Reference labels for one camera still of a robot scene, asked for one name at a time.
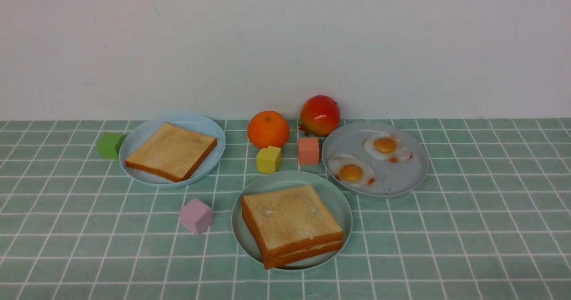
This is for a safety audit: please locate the fried egg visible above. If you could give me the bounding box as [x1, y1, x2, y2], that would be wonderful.
[327, 154, 377, 189]
[294, 241, 343, 253]
[363, 133, 413, 163]

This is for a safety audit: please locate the green foam cube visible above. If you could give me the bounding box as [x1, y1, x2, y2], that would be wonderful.
[96, 133, 125, 160]

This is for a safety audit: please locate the red pomegranate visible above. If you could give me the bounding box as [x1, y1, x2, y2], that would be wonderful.
[298, 95, 341, 137]

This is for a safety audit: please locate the orange fruit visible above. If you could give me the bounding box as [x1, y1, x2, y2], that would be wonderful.
[247, 111, 290, 149]

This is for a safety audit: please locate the yellow foam cube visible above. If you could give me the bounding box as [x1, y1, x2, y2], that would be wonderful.
[256, 146, 282, 174]

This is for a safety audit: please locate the salmon foam cube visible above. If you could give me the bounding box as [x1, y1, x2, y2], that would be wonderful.
[297, 137, 320, 165]

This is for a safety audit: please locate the toast slice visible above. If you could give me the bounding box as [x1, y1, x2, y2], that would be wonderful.
[126, 122, 218, 182]
[244, 221, 345, 270]
[241, 184, 344, 260]

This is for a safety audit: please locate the pink foam cube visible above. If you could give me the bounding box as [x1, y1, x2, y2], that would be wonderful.
[179, 199, 214, 235]

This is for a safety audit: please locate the light blue bread plate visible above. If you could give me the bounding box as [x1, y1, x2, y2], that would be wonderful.
[119, 113, 226, 188]

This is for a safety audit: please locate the grey egg plate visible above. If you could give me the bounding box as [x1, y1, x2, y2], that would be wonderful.
[321, 121, 428, 197]

